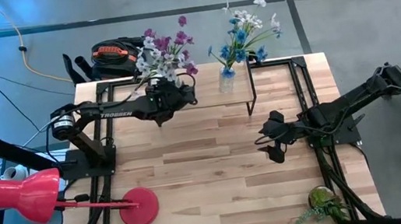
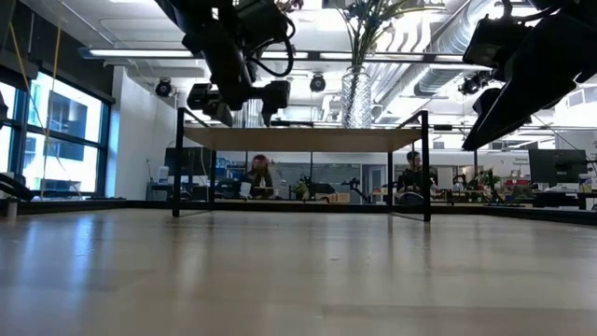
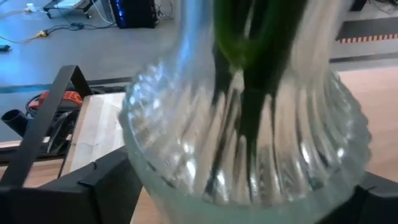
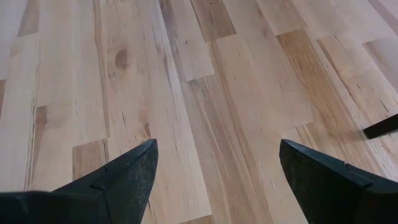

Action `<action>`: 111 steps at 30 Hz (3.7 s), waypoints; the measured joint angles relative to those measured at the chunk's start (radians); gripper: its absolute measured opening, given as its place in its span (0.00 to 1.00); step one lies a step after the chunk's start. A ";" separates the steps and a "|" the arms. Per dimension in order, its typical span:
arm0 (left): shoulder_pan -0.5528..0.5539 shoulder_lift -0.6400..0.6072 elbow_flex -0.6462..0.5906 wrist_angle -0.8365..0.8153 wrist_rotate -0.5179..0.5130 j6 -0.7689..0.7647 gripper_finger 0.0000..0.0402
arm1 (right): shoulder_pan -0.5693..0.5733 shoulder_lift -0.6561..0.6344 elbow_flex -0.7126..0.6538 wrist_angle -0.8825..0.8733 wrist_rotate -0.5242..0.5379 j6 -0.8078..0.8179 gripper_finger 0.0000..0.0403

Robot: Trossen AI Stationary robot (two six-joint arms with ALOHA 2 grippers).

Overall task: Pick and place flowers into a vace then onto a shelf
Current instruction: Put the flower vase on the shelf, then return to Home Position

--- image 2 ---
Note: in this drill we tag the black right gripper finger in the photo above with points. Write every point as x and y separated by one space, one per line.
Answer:
513 112
485 100

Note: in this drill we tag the ribbed glass jar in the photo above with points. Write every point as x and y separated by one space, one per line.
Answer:
247 116

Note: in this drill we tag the diamond-pattern glass vase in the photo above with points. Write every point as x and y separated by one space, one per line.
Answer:
356 100

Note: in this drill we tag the purple artificial flower bunch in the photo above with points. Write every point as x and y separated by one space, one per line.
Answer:
287 4

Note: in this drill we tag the blue artificial flower bunch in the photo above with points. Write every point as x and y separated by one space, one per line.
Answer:
359 42

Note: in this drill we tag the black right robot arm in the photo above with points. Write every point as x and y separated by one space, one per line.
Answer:
583 11

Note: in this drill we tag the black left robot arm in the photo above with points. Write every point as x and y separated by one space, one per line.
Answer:
228 56

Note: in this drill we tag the black ceiling track light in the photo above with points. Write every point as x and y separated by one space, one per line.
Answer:
473 84
317 83
163 88

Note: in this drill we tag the black computer monitor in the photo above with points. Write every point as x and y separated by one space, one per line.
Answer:
557 165
186 161

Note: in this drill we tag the person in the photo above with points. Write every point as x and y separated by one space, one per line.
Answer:
261 179
412 179

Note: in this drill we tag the background potted plant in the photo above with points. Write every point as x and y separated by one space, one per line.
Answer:
487 179
300 190

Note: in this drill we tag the fluorescent ceiling light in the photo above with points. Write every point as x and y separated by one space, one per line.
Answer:
140 52

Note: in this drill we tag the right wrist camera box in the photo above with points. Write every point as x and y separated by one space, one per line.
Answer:
487 42

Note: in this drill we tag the silver ceiling duct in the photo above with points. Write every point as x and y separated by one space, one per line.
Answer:
443 42

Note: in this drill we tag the black table frame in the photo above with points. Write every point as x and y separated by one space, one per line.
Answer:
93 205

